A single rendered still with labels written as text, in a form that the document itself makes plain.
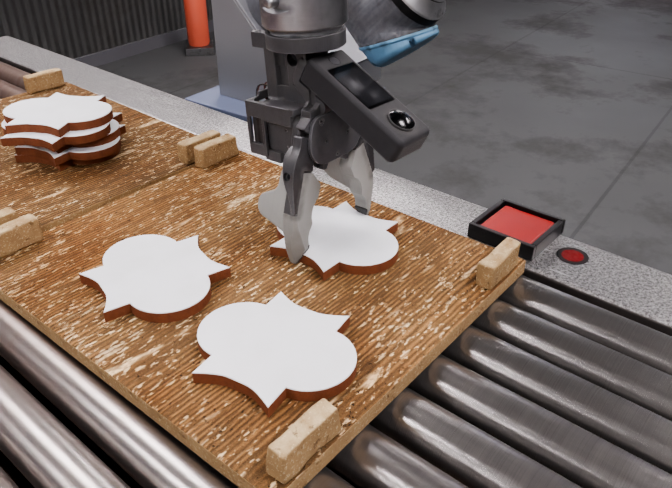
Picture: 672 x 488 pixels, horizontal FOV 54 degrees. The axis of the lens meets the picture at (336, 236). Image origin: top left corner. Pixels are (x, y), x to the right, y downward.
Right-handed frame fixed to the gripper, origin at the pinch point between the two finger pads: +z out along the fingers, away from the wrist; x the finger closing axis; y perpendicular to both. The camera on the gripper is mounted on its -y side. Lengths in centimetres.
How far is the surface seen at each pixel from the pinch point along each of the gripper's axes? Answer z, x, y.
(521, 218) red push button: 2.3, -17.6, -11.5
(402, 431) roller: 4.9, 13.6, -17.5
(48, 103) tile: -7.9, 4.9, 43.1
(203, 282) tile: -0.6, 14.0, 3.7
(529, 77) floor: 86, -334, 131
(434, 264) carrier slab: 1.5, -3.1, -9.6
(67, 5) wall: 31, -167, 351
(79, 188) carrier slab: -1.3, 9.9, 30.4
